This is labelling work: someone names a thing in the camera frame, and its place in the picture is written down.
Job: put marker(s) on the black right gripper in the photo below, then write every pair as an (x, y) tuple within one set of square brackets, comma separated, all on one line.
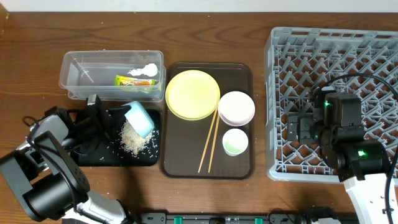
[(306, 122)]

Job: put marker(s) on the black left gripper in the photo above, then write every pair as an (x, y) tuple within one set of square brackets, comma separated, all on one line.
[(97, 116)]

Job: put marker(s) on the light blue bowl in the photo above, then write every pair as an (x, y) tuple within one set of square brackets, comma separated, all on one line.
[(139, 119)]

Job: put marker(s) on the pile of rice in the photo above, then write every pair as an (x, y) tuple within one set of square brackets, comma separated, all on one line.
[(131, 141)]

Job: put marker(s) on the green snack wrapper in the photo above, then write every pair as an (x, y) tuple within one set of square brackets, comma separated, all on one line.
[(130, 81)]

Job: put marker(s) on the white tissue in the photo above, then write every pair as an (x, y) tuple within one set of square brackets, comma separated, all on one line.
[(149, 70)]

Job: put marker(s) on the yellow plate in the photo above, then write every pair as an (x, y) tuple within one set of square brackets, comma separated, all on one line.
[(192, 95)]

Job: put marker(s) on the pink bowl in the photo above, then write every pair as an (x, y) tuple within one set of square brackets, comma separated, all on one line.
[(236, 108)]

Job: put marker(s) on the pale green cup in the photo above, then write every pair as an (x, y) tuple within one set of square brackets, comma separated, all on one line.
[(235, 142)]

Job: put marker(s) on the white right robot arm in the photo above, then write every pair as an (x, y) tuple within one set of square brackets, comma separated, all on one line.
[(362, 165)]

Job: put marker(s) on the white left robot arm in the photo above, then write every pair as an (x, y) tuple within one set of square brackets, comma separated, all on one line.
[(45, 179)]

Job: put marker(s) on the clear plastic waste bin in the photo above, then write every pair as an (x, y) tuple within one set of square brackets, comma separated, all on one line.
[(85, 73)]

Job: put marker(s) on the black waste tray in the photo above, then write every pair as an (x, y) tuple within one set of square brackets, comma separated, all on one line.
[(114, 154)]

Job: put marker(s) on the grey dishwasher rack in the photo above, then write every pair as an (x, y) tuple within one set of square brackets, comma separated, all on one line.
[(296, 61)]

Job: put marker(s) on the left wooden chopstick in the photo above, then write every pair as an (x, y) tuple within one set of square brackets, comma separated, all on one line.
[(213, 122)]

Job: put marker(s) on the wooden chopstick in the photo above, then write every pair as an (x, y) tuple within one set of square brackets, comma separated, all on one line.
[(214, 141), (213, 122)]

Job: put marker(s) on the dark brown serving tray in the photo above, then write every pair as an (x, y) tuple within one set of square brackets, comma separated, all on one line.
[(183, 141)]

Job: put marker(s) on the right wooden chopstick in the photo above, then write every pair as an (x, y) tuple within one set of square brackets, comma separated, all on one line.
[(214, 141)]

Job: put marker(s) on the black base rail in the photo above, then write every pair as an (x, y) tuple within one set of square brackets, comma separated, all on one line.
[(275, 216)]

